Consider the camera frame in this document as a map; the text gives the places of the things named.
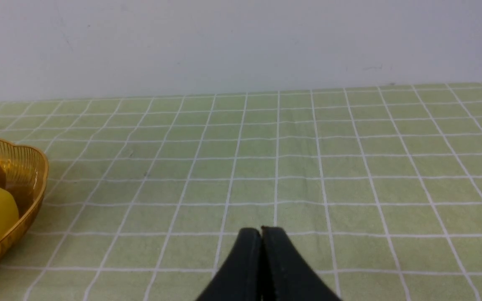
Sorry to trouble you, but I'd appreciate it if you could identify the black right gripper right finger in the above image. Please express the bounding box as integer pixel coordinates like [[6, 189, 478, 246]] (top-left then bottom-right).
[[261, 227, 340, 301]]

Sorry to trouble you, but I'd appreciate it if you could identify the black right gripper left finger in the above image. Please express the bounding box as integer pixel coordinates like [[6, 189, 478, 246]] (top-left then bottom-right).
[[197, 227, 262, 301]]

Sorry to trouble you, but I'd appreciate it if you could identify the green checkered tablecloth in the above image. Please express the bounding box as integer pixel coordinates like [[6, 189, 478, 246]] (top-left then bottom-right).
[[0, 83, 482, 301]]

